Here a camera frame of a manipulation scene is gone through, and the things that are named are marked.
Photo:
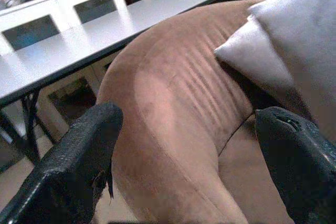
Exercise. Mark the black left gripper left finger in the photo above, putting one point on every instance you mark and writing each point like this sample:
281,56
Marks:
65,161

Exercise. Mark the white table with black legs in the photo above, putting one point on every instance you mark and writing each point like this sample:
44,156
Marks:
157,6

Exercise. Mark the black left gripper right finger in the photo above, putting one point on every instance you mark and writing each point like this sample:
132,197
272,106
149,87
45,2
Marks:
296,161

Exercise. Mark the grey square pillow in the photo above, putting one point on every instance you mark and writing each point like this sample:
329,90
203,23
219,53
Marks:
249,56
302,37

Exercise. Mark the brown round sofa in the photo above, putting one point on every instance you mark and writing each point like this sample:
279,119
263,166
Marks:
170,129

